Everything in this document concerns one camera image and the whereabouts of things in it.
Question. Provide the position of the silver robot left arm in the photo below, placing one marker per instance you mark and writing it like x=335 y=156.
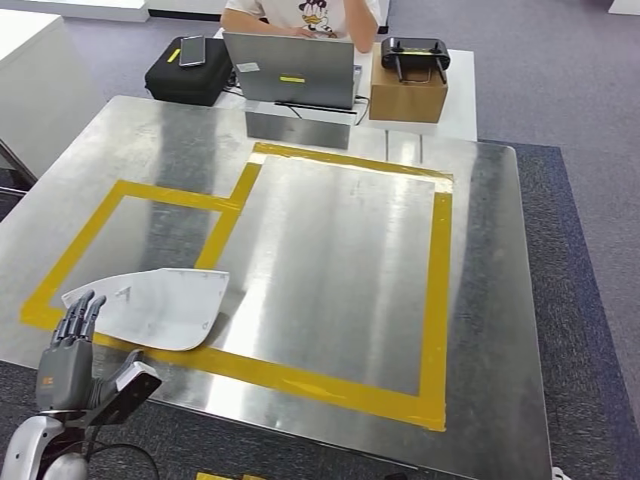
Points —
x=30 y=450

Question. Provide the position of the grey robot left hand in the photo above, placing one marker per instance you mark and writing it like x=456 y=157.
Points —
x=65 y=381

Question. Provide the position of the grey smartphone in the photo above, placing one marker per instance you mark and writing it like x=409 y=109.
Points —
x=192 y=51

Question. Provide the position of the brown cardboard box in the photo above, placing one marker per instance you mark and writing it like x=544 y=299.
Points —
x=404 y=99

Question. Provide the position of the small yellow tape rectangle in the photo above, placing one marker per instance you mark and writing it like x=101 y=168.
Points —
x=65 y=262

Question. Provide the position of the steel workbench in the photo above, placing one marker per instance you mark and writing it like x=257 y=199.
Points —
x=324 y=265

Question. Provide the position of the white curved plastic panel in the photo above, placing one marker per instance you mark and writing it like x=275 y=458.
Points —
x=160 y=311

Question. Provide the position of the black carry case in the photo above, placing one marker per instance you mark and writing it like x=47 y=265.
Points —
x=164 y=83

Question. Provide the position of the black remote controller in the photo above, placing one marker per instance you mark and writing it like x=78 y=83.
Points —
x=415 y=46

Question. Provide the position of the white low platform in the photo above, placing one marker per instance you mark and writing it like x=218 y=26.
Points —
x=75 y=8

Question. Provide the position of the grey laptop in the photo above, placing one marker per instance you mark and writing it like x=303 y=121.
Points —
x=292 y=66

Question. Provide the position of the person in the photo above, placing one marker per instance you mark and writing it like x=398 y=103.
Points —
x=280 y=10

